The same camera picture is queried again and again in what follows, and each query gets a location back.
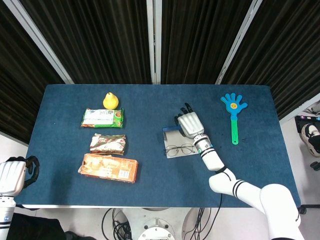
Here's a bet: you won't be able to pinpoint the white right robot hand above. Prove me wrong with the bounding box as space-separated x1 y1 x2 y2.
174 102 206 140

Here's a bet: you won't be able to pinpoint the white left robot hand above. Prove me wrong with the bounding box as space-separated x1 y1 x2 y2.
0 155 40 198

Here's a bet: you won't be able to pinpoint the blue glasses case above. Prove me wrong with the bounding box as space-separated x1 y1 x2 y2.
161 124 200 159

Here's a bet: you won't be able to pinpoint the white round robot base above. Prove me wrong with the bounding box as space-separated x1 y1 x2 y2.
117 207 199 240

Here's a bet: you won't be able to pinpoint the blue hand clapper toy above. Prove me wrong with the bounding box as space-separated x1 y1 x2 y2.
220 92 250 146

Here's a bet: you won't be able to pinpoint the orange cardboard food box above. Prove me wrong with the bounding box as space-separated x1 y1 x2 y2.
77 153 140 184

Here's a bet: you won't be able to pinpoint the blue felt table cloth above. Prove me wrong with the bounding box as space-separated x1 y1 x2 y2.
13 84 302 209

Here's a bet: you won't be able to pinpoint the yellow pear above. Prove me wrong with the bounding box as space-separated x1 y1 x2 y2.
102 92 120 110

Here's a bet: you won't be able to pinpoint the brown snack packet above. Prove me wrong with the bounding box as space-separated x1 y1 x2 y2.
89 133 127 156

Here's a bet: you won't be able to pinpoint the green white snack packet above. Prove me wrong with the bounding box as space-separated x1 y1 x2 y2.
80 107 125 129

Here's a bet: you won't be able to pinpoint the black floor device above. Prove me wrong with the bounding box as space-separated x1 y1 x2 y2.
294 114 320 133

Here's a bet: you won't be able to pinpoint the black white sneaker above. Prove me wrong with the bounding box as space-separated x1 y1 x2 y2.
299 123 320 158

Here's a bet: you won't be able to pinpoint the thin metal frame eyeglasses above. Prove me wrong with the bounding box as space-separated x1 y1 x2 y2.
163 143 197 157

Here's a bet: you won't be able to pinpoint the grey metal partition post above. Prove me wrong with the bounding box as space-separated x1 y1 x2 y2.
146 0 163 85
215 0 263 85
2 0 75 85

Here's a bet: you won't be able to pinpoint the black cable bundle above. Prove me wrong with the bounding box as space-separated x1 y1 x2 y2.
192 207 213 240
101 207 133 240

